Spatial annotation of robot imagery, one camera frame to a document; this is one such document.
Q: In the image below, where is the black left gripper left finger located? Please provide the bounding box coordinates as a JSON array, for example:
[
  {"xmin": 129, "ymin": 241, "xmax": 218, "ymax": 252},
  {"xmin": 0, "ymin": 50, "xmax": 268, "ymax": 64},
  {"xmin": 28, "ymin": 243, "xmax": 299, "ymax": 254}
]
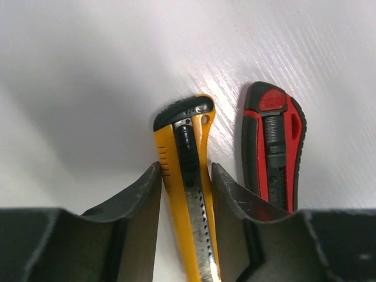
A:
[{"xmin": 1, "ymin": 163, "xmax": 162, "ymax": 281}]

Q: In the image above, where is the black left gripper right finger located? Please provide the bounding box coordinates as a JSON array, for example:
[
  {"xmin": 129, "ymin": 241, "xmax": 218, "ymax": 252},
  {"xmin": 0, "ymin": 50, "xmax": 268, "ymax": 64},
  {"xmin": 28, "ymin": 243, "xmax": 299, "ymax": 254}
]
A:
[{"xmin": 211, "ymin": 163, "xmax": 375, "ymax": 281}]

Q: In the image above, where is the red black utility knife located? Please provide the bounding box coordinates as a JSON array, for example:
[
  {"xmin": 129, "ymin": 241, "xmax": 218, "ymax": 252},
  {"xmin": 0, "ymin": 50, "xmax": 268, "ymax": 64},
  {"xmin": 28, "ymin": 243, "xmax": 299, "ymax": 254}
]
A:
[{"xmin": 241, "ymin": 81, "xmax": 307, "ymax": 213}]

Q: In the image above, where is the yellow utility knife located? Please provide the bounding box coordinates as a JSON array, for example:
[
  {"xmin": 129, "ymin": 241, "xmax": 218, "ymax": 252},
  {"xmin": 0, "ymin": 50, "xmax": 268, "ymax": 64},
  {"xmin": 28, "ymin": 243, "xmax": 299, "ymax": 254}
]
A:
[{"xmin": 153, "ymin": 94, "xmax": 221, "ymax": 281}]

